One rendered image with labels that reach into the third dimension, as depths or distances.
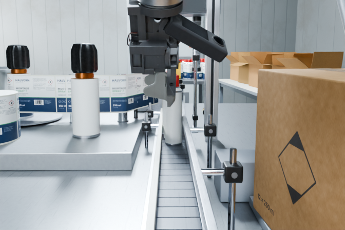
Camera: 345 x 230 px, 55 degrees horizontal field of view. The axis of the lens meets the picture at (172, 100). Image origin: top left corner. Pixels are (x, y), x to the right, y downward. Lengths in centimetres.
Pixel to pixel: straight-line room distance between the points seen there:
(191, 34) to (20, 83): 96
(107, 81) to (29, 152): 44
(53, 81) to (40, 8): 396
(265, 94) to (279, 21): 497
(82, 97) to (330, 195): 81
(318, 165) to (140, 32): 33
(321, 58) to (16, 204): 233
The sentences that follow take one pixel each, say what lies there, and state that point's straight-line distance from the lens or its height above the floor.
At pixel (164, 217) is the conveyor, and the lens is 59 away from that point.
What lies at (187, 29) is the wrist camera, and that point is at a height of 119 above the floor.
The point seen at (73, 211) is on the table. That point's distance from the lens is 74.
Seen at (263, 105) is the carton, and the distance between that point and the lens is 61.
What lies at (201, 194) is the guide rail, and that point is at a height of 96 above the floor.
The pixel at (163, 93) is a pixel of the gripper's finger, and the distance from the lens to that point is 61.
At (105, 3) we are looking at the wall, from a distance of 513.
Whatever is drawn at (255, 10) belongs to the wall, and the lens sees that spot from 544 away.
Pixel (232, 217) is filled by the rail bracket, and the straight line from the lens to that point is 60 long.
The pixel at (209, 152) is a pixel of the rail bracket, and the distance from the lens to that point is 87.
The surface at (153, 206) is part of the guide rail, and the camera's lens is 54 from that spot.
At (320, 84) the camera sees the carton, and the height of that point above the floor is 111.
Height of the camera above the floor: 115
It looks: 8 degrees down
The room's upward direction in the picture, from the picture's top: straight up
